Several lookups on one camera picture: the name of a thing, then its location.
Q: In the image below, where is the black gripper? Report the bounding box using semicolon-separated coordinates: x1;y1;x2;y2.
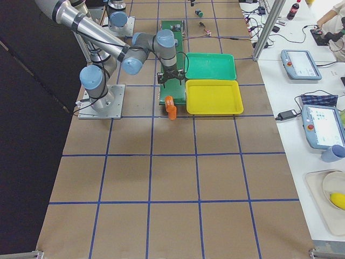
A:
157;69;185;88

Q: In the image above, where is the orange cylinder with white text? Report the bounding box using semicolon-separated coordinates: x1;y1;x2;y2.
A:
164;96;175;113

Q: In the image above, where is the plain orange cylinder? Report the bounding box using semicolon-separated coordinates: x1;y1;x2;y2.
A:
167;106;177;120

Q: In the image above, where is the green push button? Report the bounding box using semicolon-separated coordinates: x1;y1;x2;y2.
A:
195;9;203;18

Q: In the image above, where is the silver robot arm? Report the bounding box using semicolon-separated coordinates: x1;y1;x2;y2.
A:
104;0;128;32
36;1;185;86

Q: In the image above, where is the green conveyor belt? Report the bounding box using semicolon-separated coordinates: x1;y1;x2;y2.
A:
157;20;187;105

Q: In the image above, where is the green plastic tray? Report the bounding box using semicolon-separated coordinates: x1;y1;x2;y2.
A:
185;52;237;80

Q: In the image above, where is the yellow plastic tray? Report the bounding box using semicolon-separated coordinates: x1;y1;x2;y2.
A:
185;79;244;115

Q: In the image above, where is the black power brick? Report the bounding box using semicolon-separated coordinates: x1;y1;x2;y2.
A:
275;110;298;121

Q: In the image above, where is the grey teach pendant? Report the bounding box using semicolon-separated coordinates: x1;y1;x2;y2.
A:
280;50;322;81
301;105;344;149

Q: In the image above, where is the cola bottle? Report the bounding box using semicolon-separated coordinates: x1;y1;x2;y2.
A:
286;0;301;21

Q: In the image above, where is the blue patterned cloth pouch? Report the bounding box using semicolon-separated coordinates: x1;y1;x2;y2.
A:
301;94;339;107

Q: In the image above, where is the black joystick controller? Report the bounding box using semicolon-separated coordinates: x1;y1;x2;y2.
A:
310;29;334;46

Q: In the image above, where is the blue plastic cup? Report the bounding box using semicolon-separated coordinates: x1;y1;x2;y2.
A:
321;145;345;162

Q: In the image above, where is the beige serving tray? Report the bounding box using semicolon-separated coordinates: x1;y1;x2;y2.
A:
305;169;344;237

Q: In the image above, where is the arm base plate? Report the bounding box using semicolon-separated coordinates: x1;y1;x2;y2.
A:
78;84;125;119
102;15;135;38

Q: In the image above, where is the aluminium frame post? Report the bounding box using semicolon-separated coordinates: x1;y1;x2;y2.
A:
252;0;285;62

